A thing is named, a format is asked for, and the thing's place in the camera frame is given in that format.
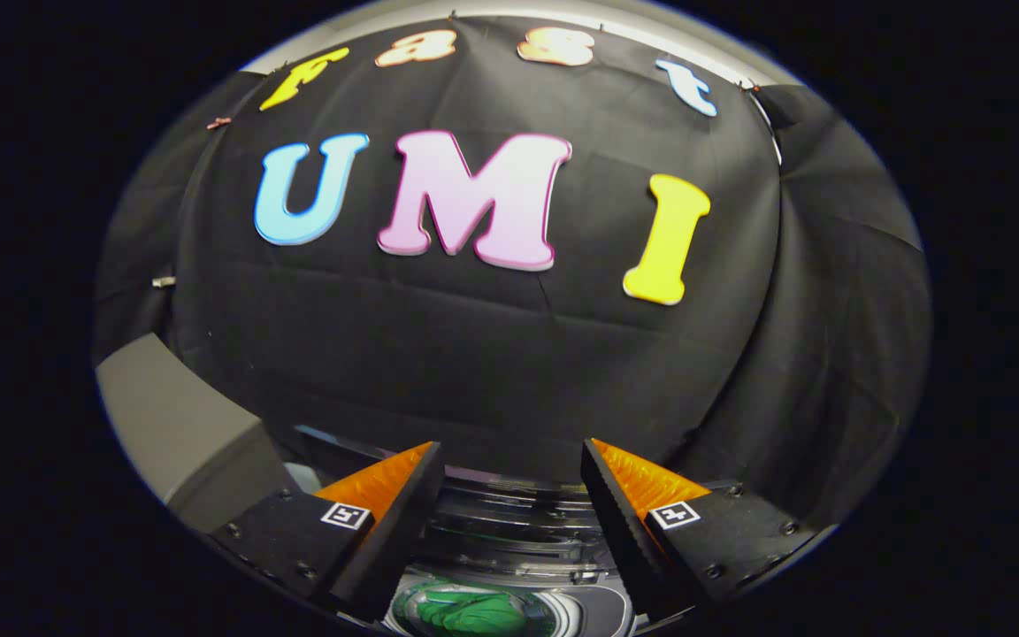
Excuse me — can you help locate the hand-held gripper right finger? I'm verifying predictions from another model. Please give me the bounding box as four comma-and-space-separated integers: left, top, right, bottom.
580, 437, 829, 622

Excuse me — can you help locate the green polo shirt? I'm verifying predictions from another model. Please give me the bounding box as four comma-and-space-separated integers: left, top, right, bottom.
393, 579, 556, 637

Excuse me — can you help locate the grey box cabinet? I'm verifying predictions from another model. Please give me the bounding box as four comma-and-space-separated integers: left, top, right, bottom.
94, 332, 300, 537

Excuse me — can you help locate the grey washing machine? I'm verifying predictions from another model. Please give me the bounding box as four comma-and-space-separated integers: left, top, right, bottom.
280, 423, 745, 637

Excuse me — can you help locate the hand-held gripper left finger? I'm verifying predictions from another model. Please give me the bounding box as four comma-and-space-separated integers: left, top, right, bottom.
205, 441, 446, 624

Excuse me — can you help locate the black backdrop cloth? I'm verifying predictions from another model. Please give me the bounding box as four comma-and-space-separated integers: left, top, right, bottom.
94, 13, 932, 532

